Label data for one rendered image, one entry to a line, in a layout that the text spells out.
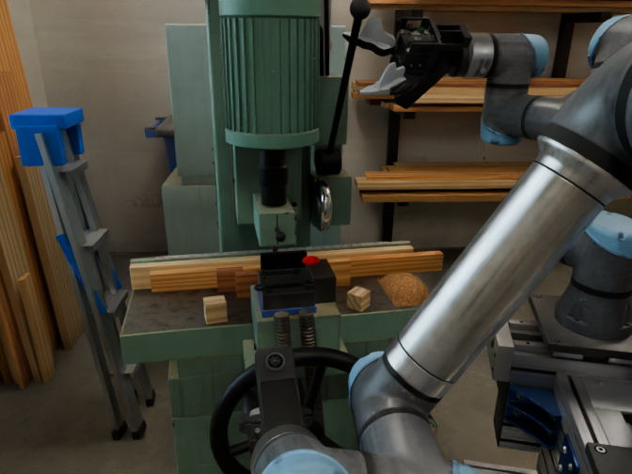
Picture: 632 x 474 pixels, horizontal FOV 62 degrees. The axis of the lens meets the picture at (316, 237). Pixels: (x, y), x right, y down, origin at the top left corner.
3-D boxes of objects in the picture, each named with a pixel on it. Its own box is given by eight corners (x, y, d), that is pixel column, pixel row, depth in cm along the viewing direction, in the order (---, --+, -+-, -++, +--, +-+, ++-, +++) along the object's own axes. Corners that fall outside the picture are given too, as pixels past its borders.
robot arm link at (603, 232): (611, 298, 101) (627, 233, 96) (552, 272, 112) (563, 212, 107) (647, 285, 107) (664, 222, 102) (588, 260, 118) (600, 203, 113)
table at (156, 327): (113, 400, 84) (107, 369, 82) (135, 308, 112) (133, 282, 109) (465, 360, 95) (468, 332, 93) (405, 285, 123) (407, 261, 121)
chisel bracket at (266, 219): (260, 255, 102) (259, 213, 99) (254, 229, 115) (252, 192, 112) (297, 252, 104) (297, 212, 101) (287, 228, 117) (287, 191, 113)
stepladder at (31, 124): (101, 445, 190) (-3, 117, 147) (121, 399, 214) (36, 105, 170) (145, 439, 191) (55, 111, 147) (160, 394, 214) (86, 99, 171)
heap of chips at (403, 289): (395, 307, 101) (396, 293, 100) (376, 278, 112) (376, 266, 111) (436, 303, 103) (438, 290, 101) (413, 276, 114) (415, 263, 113)
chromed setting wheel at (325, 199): (320, 241, 117) (321, 186, 112) (309, 222, 128) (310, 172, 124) (333, 240, 117) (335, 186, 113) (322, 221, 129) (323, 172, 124)
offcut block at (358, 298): (355, 300, 103) (355, 285, 102) (370, 305, 101) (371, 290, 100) (346, 307, 101) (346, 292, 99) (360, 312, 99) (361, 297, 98)
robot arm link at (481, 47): (468, 58, 98) (482, 88, 94) (446, 58, 97) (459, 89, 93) (484, 23, 92) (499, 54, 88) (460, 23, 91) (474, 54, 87)
